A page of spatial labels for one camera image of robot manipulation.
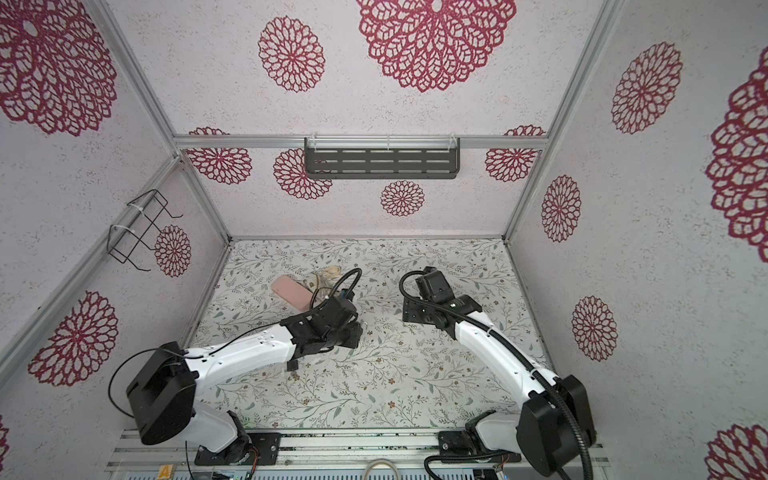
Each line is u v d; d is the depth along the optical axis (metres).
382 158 0.96
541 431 0.41
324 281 1.05
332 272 1.10
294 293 1.02
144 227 0.80
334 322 0.65
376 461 0.72
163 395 0.42
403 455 0.74
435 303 0.61
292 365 0.87
